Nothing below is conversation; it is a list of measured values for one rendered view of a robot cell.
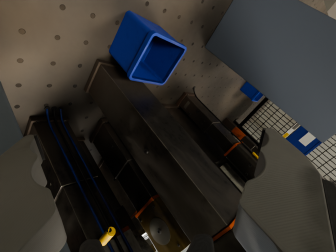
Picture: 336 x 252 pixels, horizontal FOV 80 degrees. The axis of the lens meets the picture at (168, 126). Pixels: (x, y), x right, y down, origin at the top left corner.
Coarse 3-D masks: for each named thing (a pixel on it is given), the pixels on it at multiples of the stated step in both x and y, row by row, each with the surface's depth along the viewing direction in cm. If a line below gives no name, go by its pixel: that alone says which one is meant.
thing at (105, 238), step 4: (108, 228) 25; (112, 228) 26; (104, 232) 26; (108, 232) 25; (112, 232) 25; (104, 236) 25; (108, 236) 25; (112, 236) 26; (100, 240) 26; (104, 240) 26; (108, 240) 26; (104, 244) 26
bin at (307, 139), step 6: (300, 126) 113; (294, 132) 115; (300, 132) 113; (306, 132) 112; (288, 138) 116; (294, 138) 114; (300, 138) 113; (306, 138) 112; (312, 138) 110; (294, 144) 114; (300, 144) 113; (306, 144) 111; (312, 144) 110; (318, 144) 108; (300, 150) 113; (306, 150) 111
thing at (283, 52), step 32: (256, 0) 50; (288, 0) 46; (224, 32) 57; (256, 32) 51; (288, 32) 47; (320, 32) 43; (256, 64) 52; (288, 64) 47; (320, 64) 43; (288, 96) 48; (320, 96) 44; (320, 128) 45
